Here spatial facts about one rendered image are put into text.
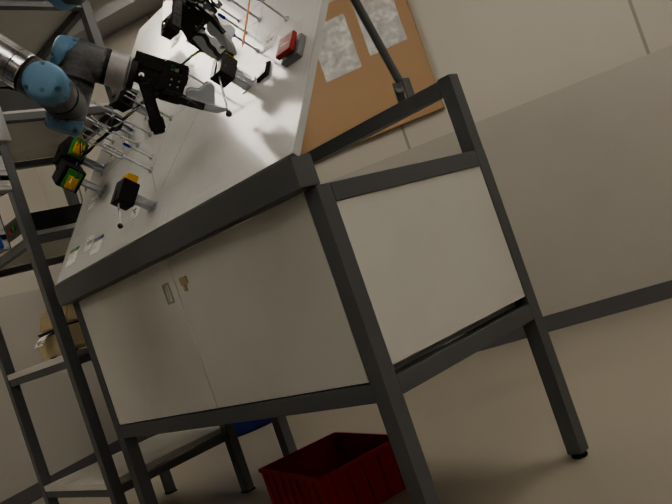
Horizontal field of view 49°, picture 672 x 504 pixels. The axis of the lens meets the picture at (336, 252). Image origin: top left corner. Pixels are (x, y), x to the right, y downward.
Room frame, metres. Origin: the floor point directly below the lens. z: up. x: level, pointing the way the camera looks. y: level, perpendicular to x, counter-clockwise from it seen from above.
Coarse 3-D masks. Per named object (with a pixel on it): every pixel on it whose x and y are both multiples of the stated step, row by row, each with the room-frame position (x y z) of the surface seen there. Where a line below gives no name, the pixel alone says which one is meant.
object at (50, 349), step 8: (88, 296) 2.43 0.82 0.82; (72, 304) 2.38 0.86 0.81; (64, 312) 2.37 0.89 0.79; (72, 312) 2.38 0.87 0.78; (40, 320) 2.49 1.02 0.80; (48, 320) 2.45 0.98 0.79; (72, 320) 2.38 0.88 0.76; (40, 328) 2.48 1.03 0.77; (48, 328) 2.44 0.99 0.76; (72, 328) 2.36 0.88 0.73; (80, 328) 2.38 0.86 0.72; (40, 336) 2.44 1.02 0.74; (48, 336) 2.41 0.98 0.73; (72, 336) 2.35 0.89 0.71; (80, 336) 2.37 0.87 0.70; (48, 344) 2.42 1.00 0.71; (56, 344) 2.39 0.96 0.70; (80, 344) 2.37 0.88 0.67; (40, 352) 2.47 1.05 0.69; (48, 352) 2.44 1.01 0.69; (56, 352) 2.40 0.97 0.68
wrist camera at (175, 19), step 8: (168, 0) 1.59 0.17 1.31; (176, 0) 1.58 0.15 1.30; (168, 8) 1.58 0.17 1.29; (176, 8) 1.58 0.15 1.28; (168, 16) 1.57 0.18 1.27; (176, 16) 1.57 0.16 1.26; (168, 24) 1.56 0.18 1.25; (176, 24) 1.56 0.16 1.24; (168, 32) 1.56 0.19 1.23; (176, 32) 1.56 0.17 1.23
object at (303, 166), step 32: (288, 160) 1.39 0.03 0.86; (224, 192) 1.55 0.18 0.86; (256, 192) 1.48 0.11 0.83; (288, 192) 1.41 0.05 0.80; (192, 224) 1.65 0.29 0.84; (224, 224) 1.57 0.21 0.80; (128, 256) 1.88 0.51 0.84; (160, 256) 1.78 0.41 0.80; (64, 288) 2.18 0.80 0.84; (96, 288) 2.04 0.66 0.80
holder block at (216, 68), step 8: (224, 56) 1.62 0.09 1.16; (216, 64) 1.63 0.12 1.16; (224, 64) 1.61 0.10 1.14; (232, 64) 1.63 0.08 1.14; (216, 72) 1.61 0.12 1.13; (224, 72) 1.61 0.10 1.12; (232, 72) 1.62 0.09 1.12; (216, 80) 1.63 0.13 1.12; (224, 80) 1.63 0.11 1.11; (232, 80) 1.63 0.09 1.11
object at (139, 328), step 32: (128, 288) 2.00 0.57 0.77; (160, 288) 1.89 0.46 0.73; (96, 320) 2.17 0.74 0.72; (128, 320) 2.04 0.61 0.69; (160, 320) 1.93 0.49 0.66; (96, 352) 2.22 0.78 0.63; (128, 352) 2.08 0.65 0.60; (160, 352) 1.96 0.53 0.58; (192, 352) 1.85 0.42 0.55; (128, 384) 2.13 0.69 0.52; (160, 384) 2.00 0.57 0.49; (192, 384) 1.89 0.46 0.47; (128, 416) 2.18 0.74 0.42; (160, 416) 2.04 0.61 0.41
